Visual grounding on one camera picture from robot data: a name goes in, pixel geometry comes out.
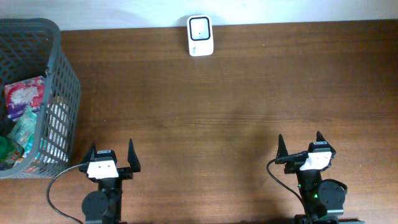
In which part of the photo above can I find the green Kleenex tissue pack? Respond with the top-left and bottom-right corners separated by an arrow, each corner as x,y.
7,106 -> 37,148

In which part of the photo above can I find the green lid jar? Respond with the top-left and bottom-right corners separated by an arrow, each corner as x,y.
1,136 -> 21,162

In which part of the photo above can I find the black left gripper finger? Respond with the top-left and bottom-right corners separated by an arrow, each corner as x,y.
81,143 -> 96,164
127,139 -> 141,172

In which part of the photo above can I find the red purple pad pack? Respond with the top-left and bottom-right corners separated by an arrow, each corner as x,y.
4,76 -> 46,121

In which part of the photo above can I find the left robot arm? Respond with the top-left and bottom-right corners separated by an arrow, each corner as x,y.
79,139 -> 141,224

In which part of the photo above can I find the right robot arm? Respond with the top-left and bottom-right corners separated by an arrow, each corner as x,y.
275,132 -> 348,223

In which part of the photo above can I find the grey plastic mesh basket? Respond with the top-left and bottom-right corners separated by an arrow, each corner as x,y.
1,18 -> 81,179

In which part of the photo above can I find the white barcode scanner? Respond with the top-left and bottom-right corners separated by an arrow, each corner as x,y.
187,15 -> 214,57

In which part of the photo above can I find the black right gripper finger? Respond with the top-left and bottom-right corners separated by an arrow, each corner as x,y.
276,134 -> 289,159
316,131 -> 326,142

